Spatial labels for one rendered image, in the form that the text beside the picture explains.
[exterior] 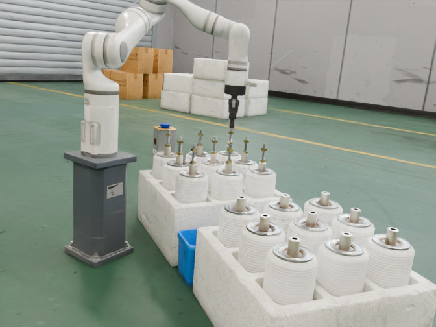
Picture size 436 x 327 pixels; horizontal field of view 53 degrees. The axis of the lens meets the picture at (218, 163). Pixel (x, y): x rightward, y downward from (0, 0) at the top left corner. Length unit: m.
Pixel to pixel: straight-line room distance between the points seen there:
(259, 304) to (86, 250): 0.64
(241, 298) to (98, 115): 0.62
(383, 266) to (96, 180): 0.74
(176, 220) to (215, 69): 3.06
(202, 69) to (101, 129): 3.12
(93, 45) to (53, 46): 5.75
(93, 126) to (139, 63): 4.06
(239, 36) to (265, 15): 5.90
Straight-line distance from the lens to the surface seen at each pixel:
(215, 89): 4.19
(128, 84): 5.16
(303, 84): 6.99
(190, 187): 1.25
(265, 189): 1.36
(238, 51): 1.51
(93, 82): 1.20
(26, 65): 6.72
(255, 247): 0.90
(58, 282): 1.23
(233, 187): 1.30
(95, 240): 1.28
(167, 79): 4.60
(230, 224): 1.00
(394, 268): 0.96
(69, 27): 7.09
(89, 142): 1.23
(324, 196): 1.13
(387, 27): 6.58
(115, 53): 1.18
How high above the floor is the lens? 0.60
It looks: 14 degrees down
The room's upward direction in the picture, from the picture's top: 5 degrees clockwise
